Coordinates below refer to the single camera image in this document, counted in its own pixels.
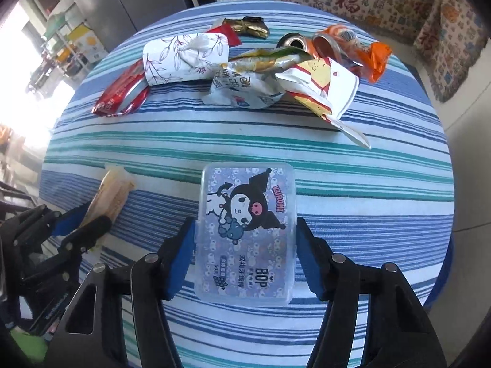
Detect crushed silver can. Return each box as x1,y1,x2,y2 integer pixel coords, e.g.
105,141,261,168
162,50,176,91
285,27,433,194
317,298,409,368
278,33,313,53

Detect white floral tissue pack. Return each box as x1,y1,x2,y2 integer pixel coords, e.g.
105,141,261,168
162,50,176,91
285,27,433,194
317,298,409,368
142,32,231,86

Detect long red snack wrapper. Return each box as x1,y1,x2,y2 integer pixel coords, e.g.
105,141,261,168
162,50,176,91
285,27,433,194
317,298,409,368
91,58,151,117

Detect small red wrapper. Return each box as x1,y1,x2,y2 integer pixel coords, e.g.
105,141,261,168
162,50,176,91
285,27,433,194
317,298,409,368
209,18,242,47

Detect orange white snack wrapper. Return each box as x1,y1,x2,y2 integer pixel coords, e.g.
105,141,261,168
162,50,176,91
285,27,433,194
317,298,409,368
345,40,394,83

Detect grey refrigerator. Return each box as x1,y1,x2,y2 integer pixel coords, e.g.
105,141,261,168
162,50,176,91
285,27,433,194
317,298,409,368
73,0,196,52

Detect white yellow cardboard box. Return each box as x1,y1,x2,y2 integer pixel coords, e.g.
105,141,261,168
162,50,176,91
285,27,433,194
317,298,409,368
67,23,108,64

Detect clear cartoon print plastic box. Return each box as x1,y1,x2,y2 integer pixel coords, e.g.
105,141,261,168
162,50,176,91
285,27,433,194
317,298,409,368
193,161,298,308

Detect printed blanket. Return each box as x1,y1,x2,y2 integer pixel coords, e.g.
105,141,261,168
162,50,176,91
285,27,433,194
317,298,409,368
412,0,491,102

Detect beige snack wrapper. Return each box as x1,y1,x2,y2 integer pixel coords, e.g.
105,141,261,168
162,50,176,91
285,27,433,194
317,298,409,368
79,164,137,254

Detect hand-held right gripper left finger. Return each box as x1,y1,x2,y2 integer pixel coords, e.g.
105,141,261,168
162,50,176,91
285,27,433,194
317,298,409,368
46,217,198,368

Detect metal storage rack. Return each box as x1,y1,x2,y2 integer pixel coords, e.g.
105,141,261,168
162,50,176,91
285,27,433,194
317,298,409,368
25,8,93,96

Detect green gold foil wrapper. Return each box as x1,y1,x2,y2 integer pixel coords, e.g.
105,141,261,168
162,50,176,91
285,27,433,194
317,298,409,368
228,47,307,73

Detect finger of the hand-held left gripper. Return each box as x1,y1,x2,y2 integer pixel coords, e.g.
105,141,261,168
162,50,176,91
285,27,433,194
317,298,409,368
0,204,93,247
57,216,113,257

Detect crumpled gold tube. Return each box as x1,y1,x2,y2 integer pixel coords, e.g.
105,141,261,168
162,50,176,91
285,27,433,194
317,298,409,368
224,16,269,39

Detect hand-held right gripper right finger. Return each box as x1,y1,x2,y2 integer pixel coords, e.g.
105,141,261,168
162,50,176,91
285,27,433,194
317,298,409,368
295,217,449,368

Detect white crumpled snack bag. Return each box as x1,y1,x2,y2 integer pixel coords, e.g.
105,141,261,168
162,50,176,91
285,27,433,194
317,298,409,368
201,59,286,110

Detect crushed orange can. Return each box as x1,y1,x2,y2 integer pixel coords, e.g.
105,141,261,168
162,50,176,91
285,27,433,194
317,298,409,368
312,25,361,64

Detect crushed white yellow paper cup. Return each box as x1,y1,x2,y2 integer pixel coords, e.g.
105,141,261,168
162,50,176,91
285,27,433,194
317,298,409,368
274,57,373,150

